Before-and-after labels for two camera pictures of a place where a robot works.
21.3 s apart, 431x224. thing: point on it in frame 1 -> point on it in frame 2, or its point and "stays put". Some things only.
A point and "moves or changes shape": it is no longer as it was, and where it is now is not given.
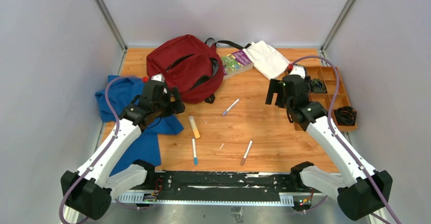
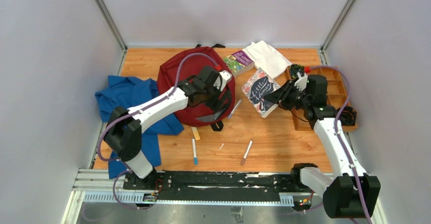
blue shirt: [146, 149] stays put
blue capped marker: [195, 157] stays put
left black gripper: [171, 101] -> [218, 99]
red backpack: [194, 67] moves or changes shape
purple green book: [234, 64] stays put
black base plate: [220, 185] stays put
